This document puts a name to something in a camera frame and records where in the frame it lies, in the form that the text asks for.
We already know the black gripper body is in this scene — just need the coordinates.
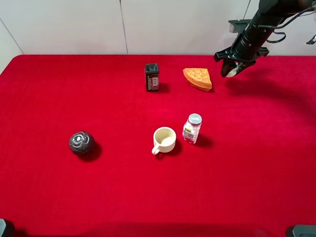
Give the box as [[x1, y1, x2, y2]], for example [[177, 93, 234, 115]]
[[214, 21, 269, 62]]

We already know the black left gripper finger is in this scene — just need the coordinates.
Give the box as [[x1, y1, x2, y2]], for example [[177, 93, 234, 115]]
[[221, 58, 235, 77]]

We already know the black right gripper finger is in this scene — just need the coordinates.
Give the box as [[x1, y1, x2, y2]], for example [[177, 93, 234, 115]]
[[236, 60, 256, 74]]

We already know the white rubber duck toy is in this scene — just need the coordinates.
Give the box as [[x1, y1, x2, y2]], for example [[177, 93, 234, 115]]
[[226, 62, 243, 78]]

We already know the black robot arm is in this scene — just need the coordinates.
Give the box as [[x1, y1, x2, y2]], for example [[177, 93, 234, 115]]
[[214, 0, 316, 77]]

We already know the black object bottom right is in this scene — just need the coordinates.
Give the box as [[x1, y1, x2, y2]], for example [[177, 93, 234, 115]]
[[286, 225, 316, 237]]

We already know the black object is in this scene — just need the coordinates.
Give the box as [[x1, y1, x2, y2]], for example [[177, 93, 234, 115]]
[[286, 225, 316, 237], [0, 219, 15, 237]]

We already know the black object bottom left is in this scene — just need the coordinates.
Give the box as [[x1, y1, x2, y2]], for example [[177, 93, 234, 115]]
[[0, 219, 15, 237]]

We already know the orange pizza slice toy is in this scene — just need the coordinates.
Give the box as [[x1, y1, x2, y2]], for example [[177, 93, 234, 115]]
[[183, 68, 212, 91]]

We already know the clear candy bottle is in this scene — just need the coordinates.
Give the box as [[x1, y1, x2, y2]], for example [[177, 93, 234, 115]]
[[182, 113, 202, 144]]

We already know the black rectangular box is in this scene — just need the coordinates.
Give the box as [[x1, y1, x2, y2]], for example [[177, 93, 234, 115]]
[[144, 63, 159, 91]]

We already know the cream ceramic cup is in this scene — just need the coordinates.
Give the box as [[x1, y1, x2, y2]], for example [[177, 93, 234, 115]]
[[152, 127, 176, 155]]

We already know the black engraved stone ball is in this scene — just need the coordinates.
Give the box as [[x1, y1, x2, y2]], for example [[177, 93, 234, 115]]
[[69, 131, 95, 156]]

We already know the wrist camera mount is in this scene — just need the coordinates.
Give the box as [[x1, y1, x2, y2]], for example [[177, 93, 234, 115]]
[[228, 19, 251, 34]]

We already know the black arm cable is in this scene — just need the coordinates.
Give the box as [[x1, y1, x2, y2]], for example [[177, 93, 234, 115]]
[[256, 4, 316, 43]]

